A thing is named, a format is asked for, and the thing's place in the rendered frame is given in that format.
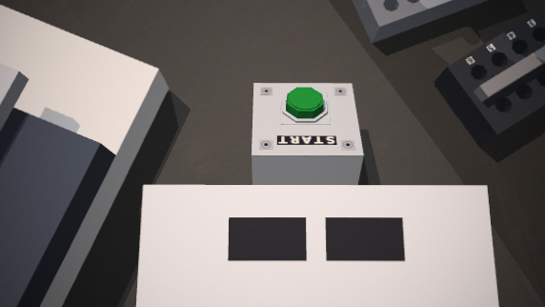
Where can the dark grey block with holes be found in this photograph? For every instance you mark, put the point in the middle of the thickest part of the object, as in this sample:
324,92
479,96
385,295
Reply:
489,109

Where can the white tube rack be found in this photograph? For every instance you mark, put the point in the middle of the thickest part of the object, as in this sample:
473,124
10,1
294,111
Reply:
401,15

